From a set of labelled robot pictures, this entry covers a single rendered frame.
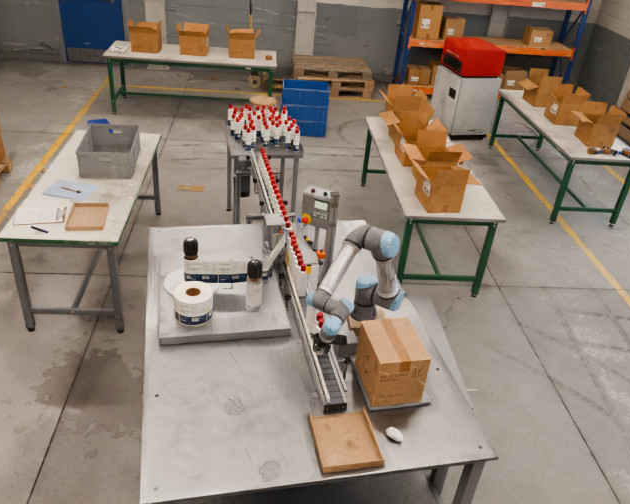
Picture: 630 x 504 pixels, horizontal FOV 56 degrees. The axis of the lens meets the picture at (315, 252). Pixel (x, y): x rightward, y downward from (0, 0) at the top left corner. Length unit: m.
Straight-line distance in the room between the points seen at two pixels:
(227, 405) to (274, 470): 0.41
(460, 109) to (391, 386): 6.03
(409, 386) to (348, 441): 0.38
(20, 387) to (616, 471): 3.73
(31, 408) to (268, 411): 1.82
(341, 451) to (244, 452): 0.41
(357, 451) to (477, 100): 6.43
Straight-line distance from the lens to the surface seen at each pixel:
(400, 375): 2.75
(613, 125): 6.86
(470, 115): 8.51
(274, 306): 3.30
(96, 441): 3.88
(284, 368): 3.00
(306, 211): 3.22
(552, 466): 4.09
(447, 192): 4.66
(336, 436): 2.73
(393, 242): 2.82
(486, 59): 8.37
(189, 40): 8.41
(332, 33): 10.56
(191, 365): 3.02
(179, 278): 3.50
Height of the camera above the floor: 2.88
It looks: 32 degrees down
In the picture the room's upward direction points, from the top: 5 degrees clockwise
